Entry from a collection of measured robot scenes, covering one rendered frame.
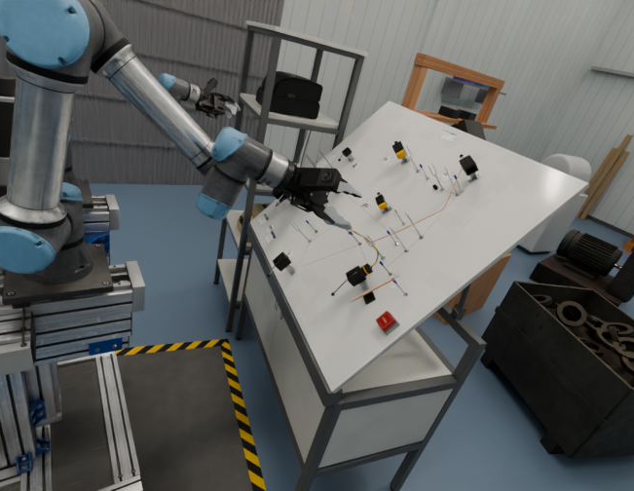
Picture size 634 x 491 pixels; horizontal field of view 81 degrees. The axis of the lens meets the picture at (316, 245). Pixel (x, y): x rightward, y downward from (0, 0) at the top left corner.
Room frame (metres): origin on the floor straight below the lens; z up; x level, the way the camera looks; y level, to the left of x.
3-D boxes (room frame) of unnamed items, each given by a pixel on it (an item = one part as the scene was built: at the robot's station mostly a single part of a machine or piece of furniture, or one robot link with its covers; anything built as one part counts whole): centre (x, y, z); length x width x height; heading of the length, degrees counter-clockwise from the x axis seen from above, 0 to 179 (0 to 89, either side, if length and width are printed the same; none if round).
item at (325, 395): (1.40, 0.10, 0.83); 1.18 x 0.05 x 0.06; 29
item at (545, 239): (5.37, -2.96, 0.68); 0.69 x 0.62 x 1.36; 37
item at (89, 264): (0.77, 0.63, 1.21); 0.15 x 0.15 x 0.10
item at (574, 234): (4.17, -3.20, 0.85); 1.02 x 1.00 x 1.69; 41
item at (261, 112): (2.31, 0.37, 0.92); 0.60 x 0.50 x 1.85; 29
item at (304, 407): (1.16, -0.05, 0.60); 0.55 x 0.03 x 0.39; 29
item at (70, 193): (0.76, 0.63, 1.33); 0.13 x 0.12 x 0.14; 19
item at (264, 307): (1.65, 0.21, 0.60); 0.55 x 0.02 x 0.39; 29
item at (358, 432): (1.55, -0.18, 0.60); 1.17 x 0.58 x 0.40; 29
